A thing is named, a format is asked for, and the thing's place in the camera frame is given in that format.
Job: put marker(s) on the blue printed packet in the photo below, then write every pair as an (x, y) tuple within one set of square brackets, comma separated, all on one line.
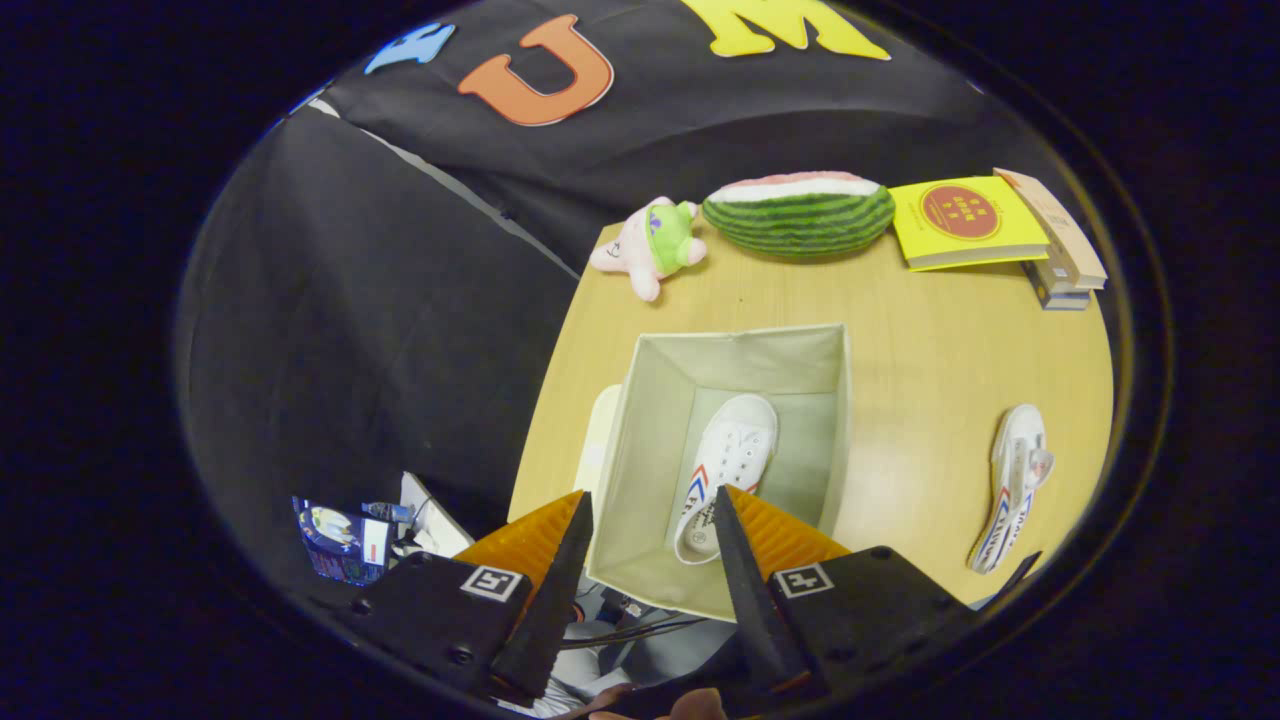
[(335, 540)]

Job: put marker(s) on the watermelon slice plush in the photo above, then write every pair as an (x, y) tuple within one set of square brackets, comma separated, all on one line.
[(800, 225)]

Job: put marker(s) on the tan book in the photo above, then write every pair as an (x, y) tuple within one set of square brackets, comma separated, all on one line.
[(1060, 235)]

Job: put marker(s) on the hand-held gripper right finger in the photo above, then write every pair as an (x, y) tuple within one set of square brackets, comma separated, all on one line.
[(750, 600)]

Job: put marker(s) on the white flat object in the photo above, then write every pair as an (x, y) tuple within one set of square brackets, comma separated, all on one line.
[(425, 515)]

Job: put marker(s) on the white canvas shoe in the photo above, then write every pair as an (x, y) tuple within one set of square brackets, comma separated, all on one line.
[(735, 450), (1015, 470)]

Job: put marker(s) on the grey-blue book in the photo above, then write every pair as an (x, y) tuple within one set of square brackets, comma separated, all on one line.
[(1060, 298)]

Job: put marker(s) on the beige fabric storage box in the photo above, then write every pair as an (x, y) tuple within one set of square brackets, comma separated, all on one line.
[(650, 450)]

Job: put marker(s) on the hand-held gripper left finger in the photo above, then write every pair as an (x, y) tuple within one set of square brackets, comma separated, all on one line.
[(545, 620)]

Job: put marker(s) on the pink and green plush toy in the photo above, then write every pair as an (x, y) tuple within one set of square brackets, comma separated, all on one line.
[(640, 250)]

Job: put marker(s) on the yellow book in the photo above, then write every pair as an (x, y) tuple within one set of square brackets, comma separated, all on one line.
[(1000, 250)]

